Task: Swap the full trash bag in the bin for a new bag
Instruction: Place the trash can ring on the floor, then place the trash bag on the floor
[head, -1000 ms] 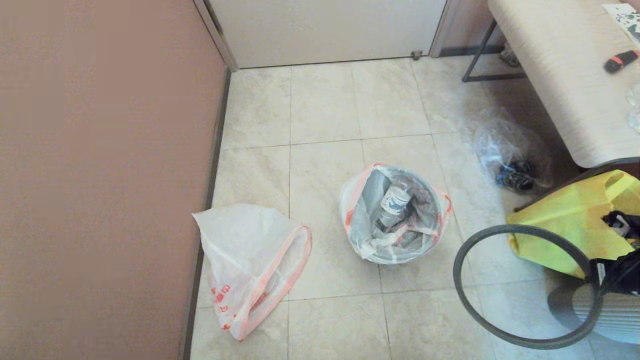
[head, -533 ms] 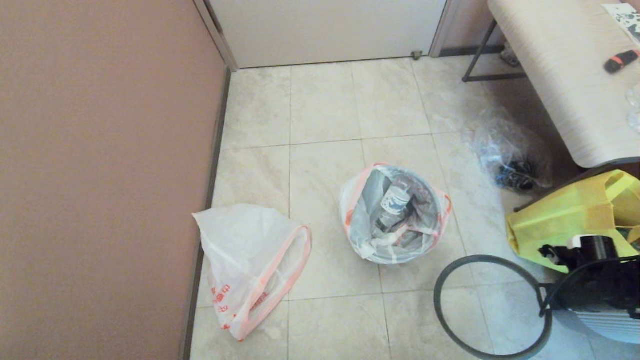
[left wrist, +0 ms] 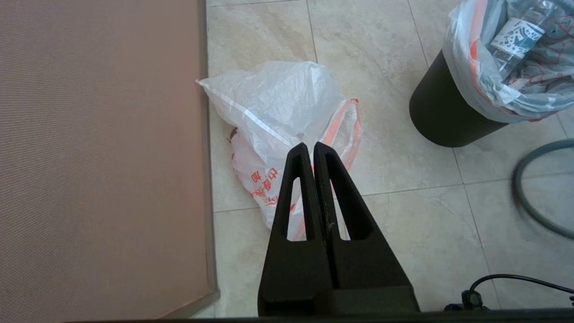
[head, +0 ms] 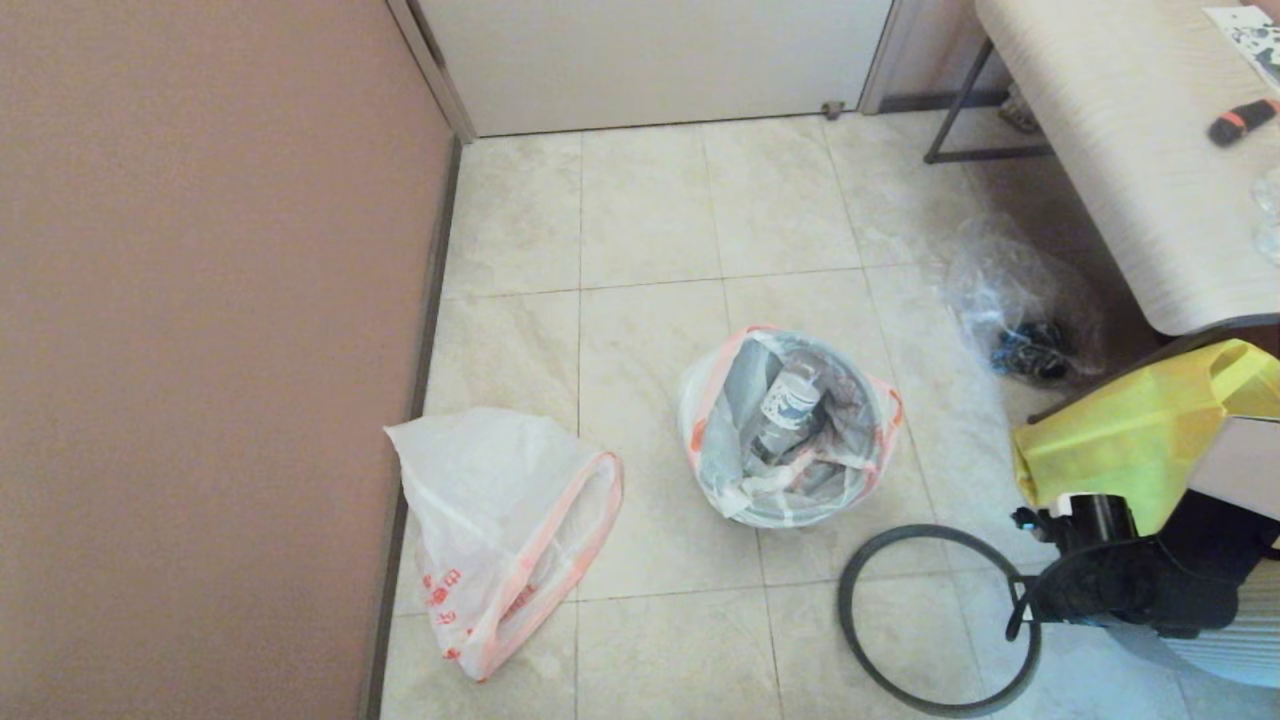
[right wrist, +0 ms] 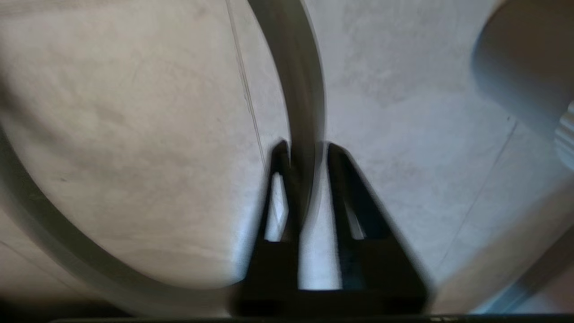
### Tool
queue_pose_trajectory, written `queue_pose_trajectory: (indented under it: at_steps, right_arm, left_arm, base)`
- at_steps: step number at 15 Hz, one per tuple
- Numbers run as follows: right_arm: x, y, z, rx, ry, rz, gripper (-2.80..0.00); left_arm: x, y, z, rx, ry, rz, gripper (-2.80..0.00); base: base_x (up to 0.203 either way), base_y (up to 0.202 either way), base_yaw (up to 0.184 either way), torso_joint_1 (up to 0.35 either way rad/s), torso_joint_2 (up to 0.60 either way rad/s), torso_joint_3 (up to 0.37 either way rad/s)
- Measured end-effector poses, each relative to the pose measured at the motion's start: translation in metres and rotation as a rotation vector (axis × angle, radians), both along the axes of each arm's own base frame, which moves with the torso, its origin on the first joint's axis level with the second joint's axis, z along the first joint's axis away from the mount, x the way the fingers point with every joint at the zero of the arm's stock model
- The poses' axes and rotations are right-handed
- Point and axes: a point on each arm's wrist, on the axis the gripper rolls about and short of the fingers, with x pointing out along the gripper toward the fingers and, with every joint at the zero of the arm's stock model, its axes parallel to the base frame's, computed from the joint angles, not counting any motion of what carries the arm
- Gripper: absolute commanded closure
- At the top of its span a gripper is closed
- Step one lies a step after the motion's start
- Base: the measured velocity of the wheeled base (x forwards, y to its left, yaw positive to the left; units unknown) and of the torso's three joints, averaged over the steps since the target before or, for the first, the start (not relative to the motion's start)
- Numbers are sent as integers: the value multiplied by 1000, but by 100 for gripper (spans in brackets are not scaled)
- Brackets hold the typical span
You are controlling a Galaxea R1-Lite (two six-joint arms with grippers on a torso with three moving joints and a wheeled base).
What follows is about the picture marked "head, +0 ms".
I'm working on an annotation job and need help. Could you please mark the thin black camera cable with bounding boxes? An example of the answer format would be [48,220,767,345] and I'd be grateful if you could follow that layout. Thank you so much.
[1005,540,1161,641]

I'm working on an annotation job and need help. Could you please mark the dark metal table frame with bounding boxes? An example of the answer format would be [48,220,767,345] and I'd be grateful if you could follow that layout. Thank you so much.
[922,38,1280,423]

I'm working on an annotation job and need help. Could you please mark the white ribbed cylinder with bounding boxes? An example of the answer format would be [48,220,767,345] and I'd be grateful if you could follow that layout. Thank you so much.
[1150,570,1280,691]

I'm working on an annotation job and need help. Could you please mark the light grey door frame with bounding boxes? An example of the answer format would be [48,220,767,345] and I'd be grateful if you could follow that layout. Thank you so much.
[385,0,926,144]

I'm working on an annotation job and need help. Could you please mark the small grey floor item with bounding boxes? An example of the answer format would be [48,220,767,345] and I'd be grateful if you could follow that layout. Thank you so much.
[1000,85,1041,136]

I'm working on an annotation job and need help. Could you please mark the plastic bottle blue-white label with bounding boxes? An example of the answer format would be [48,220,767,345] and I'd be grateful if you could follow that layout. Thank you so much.
[750,350,831,466]

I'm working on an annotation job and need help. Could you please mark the empty white red-print trash bag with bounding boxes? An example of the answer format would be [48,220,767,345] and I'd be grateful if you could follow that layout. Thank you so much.
[383,407,625,684]

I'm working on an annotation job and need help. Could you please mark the black orange marker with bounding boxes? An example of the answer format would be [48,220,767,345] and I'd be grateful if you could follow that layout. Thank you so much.
[1208,98,1280,149]

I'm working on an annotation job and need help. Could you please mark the clear crumpled plastic item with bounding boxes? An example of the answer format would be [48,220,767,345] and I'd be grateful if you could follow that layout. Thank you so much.
[1252,168,1280,266]

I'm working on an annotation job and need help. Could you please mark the clear plastic bag dark contents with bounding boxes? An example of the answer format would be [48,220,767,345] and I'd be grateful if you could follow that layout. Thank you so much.
[945,215,1106,386]

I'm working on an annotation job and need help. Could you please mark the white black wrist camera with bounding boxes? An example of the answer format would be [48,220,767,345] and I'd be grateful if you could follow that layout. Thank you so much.
[1012,493,1138,546]

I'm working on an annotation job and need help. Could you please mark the white black-print paper sheet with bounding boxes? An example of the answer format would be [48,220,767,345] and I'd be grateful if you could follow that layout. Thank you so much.
[1205,5,1280,91]

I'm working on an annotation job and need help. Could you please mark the white door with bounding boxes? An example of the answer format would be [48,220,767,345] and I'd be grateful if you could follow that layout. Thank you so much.
[415,0,896,138]

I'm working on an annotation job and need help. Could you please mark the yellow non-woven tote bag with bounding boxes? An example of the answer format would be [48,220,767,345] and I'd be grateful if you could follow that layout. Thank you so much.
[1012,340,1280,536]

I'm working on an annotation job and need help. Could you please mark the white red-print trash bag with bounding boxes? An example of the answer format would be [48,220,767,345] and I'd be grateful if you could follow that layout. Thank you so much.
[678,325,906,529]
[383,407,625,684]

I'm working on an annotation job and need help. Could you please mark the grey bin rim ring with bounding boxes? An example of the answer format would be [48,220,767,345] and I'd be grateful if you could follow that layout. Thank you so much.
[838,523,1043,719]

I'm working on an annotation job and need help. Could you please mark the light wood-grain table top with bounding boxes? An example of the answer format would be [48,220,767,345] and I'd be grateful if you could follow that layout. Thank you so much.
[975,0,1280,336]

